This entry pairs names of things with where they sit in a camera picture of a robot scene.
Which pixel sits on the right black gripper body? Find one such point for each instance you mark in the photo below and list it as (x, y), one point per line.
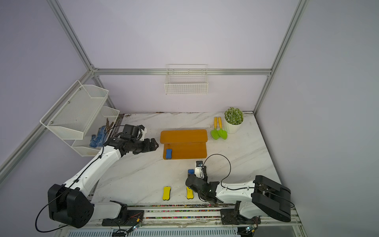
(202, 194)

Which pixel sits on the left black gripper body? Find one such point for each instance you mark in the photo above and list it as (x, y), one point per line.
(142, 146)

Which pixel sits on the yellow eraser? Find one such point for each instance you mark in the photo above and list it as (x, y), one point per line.
(166, 193)
(189, 194)

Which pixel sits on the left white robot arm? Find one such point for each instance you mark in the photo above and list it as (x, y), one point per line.
(69, 204)

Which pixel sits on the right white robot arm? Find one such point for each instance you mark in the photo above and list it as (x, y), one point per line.
(253, 198)

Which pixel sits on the orange wooden two-tier shelf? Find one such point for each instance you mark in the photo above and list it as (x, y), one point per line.
(185, 144)

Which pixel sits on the brown sticks in rack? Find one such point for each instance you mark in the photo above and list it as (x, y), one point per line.
(109, 125)

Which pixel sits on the blue crumpled item in rack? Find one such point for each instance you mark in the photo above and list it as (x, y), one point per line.
(98, 140)

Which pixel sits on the green shovel left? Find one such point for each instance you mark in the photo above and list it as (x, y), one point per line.
(214, 133)

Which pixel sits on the green shovel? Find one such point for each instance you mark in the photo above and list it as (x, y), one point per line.
(222, 133)
(214, 133)

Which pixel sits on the green shovel right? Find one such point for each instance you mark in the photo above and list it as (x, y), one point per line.
(222, 133)

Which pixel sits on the white mesh two-tier rack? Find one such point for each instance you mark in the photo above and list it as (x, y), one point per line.
(79, 113)

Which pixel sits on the potted green plant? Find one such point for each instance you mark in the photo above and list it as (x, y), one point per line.
(234, 119)

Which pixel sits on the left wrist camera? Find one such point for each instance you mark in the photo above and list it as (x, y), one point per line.
(132, 132)

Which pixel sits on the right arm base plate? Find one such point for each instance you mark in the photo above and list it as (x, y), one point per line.
(233, 217)

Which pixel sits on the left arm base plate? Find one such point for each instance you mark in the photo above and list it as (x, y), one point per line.
(127, 218)

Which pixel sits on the white wire wall basket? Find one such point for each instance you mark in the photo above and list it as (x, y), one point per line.
(186, 79)

